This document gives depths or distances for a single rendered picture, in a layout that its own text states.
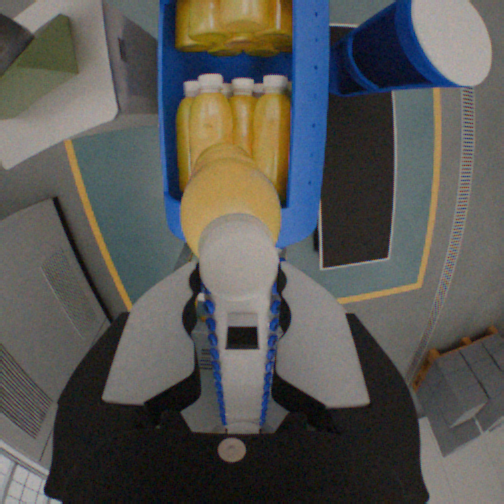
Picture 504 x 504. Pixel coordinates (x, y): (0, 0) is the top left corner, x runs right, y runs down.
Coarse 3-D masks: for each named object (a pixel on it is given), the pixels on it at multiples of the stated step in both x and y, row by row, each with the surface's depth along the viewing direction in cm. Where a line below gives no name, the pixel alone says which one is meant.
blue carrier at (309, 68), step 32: (160, 0) 26; (320, 0) 24; (160, 32) 30; (320, 32) 26; (160, 64) 33; (192, 64) 43; (224, 64) 46; (256, 64) 47; (288, 64) 44; (320, 64) 29; (160, 96) 36; (320, 96) 32; (160, 128) 39; (320, 128) 34; (320, 160) 38; (288, 192) 36; (320, 192) 43; (288, 224) 38
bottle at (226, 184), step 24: (216, 144) 27; (216, 168) 16; (240, 168) 16; (192, 192) 16; (216, 192) 14; (240, 192) 14; (264, 192) 15; (192, 216) 15; (216, 216) 14; (240, 216) 13; (264, 216) 15; (192, 240) 15
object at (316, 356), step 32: (288, 288) 10; (320, 288) 10; (288, 320) 10; (320, 320) 9; (288, 352) 8; (320, 352) 8; (352, 352) 7; (288, 384) 7; (320, 384) 6; (352, 384) 6; (320, 416) 6
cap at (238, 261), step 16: (224, 224) 13; (240, 224) 12; (208, 240) 12; (224, 240) 12; (240, 240) 12; (256, 240) 12; (208, 256) 12; (224, 256) 12; (240, 256) 12; (256, 256) 12; (272, 256) 12; (208, 272) 12; (224, 272) 12; (240, 272) 12; (256, 272) 13; (272, 272) 13; (208, 288) 13; (224, 288) 13; (240, 288) 13; (256, 288) 13
